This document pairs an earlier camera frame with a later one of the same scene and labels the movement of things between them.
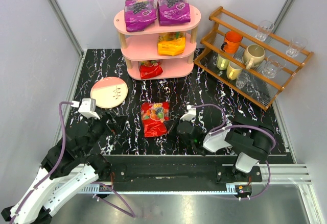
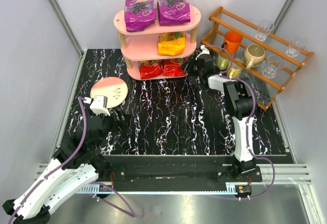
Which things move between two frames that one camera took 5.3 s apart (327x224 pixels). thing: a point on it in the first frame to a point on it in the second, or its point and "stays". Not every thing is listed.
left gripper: (109, 123) stays
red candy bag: (154, 115) to (171, 67)
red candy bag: (149, 68) stays
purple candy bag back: (139, 14) stays
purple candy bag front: (173, 9) stays
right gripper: (176, 126) to (193, 66)
